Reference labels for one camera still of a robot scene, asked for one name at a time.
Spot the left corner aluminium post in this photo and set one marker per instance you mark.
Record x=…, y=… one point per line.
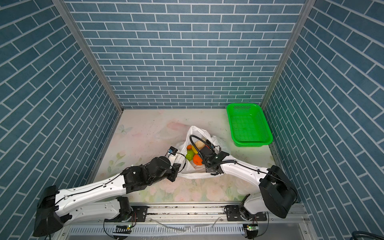
x=76, y=32

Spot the right corner aluminium post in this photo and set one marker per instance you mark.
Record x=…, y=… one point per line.
x=303, y=16

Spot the green plastic basket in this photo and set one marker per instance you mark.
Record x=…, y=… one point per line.
x=248, y=125

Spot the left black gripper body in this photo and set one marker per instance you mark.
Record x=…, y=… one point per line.
x=171, y=174

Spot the orange fruit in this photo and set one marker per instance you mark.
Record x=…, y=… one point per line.
x=197, y=160

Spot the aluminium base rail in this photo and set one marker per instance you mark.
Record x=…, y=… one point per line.
x=195, y=221

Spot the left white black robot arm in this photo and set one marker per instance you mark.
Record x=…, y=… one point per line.
x=105, y=199

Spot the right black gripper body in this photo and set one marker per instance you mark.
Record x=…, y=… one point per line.
x=207, y=167

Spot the green pear fruit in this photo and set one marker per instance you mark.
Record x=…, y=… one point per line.
x=190, y=154

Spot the yellow lemon fruit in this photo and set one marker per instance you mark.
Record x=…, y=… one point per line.
x=194, y=150

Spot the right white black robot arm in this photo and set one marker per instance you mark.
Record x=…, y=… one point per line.
x=277, y=192

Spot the corner aluminium post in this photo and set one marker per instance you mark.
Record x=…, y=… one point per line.
x=303, y=16
x=76, y=32

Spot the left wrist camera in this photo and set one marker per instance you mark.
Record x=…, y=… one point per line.
x=171, y=154

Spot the beige potato-like fruit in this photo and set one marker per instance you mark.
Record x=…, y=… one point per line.
x=200, y=145

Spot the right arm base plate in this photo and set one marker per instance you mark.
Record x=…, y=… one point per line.
x=236, y=213

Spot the white plastic bag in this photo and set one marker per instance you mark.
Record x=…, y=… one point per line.
x=190, y=170

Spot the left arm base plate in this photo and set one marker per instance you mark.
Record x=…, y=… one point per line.
x=132, y=214

